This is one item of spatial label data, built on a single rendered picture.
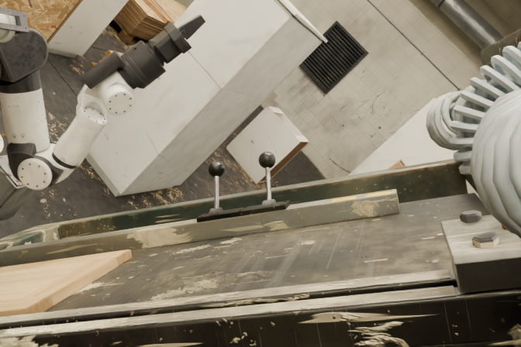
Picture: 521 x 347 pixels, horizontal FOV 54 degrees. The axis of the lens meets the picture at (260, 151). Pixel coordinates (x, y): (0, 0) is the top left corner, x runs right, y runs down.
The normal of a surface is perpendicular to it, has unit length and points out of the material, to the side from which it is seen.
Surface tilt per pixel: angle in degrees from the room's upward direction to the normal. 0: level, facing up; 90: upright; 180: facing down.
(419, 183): 90
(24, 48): 54
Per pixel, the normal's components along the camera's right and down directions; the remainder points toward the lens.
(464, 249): -0.19, -0.98
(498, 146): -0.96, -0.15
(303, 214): -0.26, 0.10
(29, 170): -0.01, 0.34
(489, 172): -0.37, -0.10
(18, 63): 0.84, 0.18
